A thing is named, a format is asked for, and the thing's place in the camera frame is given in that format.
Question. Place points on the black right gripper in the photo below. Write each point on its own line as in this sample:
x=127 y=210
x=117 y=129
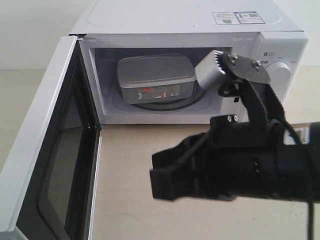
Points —
x=239 y=159

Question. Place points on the white microwave oven body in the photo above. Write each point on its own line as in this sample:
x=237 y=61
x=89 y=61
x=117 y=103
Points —
x=111 y=30

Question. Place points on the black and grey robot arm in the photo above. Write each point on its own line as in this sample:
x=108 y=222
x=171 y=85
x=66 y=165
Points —
x=292 y=172

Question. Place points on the white microwave door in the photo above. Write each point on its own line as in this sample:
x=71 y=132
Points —
x=48 y=182

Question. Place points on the white plastic lidded container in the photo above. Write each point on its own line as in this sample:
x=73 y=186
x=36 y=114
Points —
x=156 y=78

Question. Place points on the upper white control knob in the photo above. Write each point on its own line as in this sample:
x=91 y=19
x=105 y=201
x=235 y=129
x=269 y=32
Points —
x=279 y=73

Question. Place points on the glass turntable plate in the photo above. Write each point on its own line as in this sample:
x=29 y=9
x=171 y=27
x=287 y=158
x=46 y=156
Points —
x=165 y=106

